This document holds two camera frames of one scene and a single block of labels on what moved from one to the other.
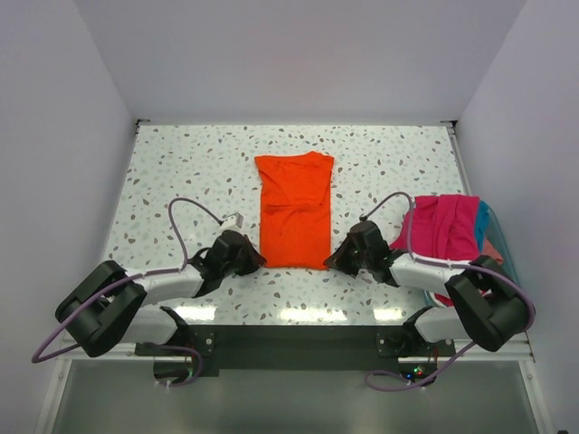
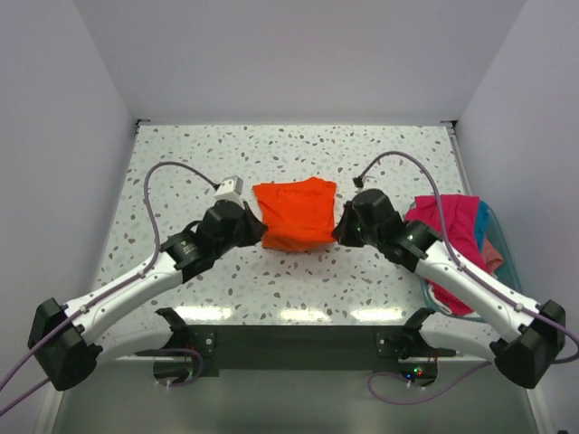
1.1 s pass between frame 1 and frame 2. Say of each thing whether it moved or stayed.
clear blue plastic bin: stayed
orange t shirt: moved
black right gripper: moved
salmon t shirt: stayed
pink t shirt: stayed
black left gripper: moved
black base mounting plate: stayed
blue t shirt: stayed
